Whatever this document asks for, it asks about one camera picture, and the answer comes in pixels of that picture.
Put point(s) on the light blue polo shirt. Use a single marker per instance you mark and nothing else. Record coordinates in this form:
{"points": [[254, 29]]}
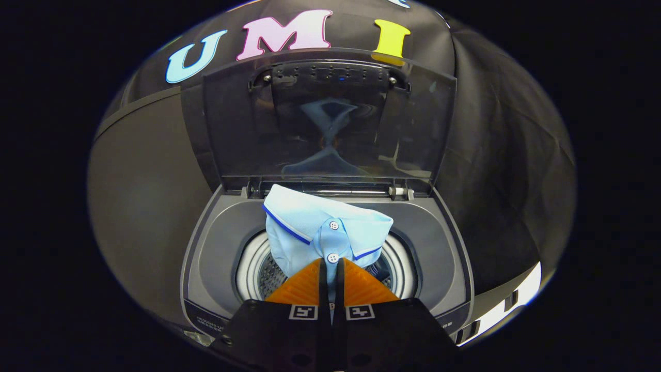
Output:
{"points": [[310, 227]]}

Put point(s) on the transparent washing machine lid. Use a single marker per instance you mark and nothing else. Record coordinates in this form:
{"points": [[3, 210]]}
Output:
{"points": [[413, 124]]}

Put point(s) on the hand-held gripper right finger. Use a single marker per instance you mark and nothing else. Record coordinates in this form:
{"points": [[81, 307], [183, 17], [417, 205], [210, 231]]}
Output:
{"points": [[387, 336]]}

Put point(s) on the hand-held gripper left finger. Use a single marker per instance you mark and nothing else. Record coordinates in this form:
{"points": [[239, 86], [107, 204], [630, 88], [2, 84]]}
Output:
{"points": [[279, 336]]}

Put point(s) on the grey washing machine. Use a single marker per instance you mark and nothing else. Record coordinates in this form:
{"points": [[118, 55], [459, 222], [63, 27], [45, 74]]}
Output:
{"points": [[217, 243]]}

